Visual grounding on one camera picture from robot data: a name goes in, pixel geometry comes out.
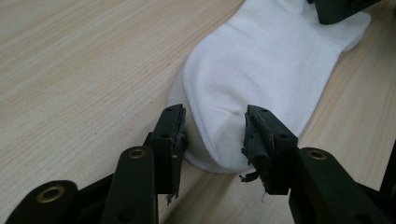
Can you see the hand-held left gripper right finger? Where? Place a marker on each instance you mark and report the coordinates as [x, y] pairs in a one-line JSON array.
[[271, 146]]

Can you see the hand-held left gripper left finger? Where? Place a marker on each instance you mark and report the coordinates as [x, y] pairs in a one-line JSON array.
[[168, 146]]

